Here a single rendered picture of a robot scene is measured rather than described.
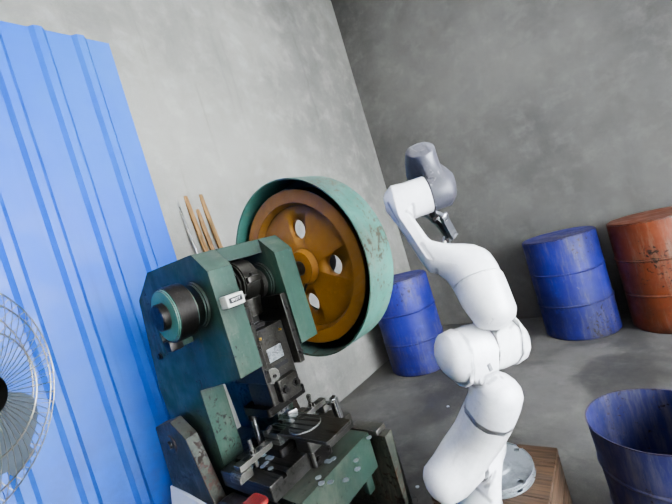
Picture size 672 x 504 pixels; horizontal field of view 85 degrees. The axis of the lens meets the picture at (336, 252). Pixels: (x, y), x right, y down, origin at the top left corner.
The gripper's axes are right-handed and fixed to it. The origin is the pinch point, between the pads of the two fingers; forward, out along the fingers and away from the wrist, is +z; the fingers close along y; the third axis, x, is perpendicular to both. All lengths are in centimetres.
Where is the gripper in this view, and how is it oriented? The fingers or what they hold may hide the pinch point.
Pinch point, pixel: (429, 236)
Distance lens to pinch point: 127.6
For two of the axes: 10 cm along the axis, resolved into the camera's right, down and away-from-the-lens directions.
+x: 6.6, -7.0, 2.7
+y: 7.1, 4.5, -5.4
